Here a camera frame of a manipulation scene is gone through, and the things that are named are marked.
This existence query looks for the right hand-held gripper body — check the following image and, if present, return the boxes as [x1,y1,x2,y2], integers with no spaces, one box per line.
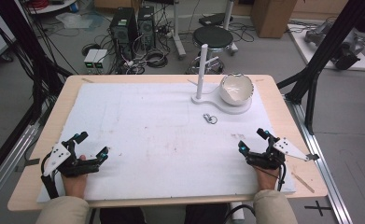
[246,137,321,171]

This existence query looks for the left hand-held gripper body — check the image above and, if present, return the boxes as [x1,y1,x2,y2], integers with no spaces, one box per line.
[42,139,102,179]

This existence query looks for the metal keyring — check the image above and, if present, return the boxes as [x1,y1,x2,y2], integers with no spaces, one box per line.
[202,112,218,125]

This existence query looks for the white stand with eggshell bowl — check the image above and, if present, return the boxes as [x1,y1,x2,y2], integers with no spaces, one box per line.
[190,43,255,116]

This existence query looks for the person's right hand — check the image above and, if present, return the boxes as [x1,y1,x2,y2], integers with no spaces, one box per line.
[253,165,281,191]

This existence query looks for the person's left hand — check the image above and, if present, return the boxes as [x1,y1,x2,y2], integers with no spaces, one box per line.
[61,173,89,200]

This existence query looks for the thin wooden stick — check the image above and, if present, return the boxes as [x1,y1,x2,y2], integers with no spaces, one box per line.
[290,171,316,194]

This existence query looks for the white foam mat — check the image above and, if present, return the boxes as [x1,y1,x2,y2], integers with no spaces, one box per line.
[35,81,297,203]

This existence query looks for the white table leg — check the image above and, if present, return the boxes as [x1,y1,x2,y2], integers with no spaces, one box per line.
[229,202,246,224]

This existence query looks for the white power supply box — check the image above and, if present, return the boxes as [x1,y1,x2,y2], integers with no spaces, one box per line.
[92,49,109,71]
[83,49,100,71]

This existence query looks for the white floor board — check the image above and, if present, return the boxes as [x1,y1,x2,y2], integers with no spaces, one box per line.
[287,22,365,73]

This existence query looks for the black round stool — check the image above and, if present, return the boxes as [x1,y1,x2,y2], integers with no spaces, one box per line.
[187,25,235,76]

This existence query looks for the clear plastic sheet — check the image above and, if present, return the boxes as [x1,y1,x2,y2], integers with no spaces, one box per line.
[55,11,105,33]

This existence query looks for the black computer tower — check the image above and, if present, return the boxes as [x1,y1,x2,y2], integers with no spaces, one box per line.
[136,5,157,51]
[109,7,139,53]

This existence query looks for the brown cardboard box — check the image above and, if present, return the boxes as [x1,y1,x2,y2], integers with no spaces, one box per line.
[250,0,299,39]

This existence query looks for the grey robot device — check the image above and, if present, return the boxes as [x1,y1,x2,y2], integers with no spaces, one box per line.
[303,21,365,71]

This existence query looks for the white desk leg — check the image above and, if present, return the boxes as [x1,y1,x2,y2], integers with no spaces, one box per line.
[222,0,240,57]
[170,0,188,61]

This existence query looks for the black flat case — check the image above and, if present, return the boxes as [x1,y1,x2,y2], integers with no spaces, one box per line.
[198,12,234,28]

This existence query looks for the round white table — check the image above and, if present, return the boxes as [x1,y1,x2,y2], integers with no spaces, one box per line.
[26,0,79,16]

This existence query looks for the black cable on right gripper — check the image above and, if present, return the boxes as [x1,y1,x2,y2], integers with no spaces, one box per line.
[275,161,288,192]

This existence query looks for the black strap on left gripper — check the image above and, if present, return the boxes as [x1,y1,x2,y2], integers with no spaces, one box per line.
[40,154,61,200]

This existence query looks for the aluminium rail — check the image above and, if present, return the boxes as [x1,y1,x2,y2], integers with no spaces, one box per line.
[283,93,355,224]
[0,123,41,213]

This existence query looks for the thick black cable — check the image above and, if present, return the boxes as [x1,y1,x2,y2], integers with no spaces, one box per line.
[221,203,257,224]

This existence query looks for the black metal frame strut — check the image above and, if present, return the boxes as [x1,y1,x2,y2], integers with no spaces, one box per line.
[0,0,74,126]
[275,0,365,135]

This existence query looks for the coiled black cable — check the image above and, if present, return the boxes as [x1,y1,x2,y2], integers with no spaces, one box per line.
[143,49,170,69]

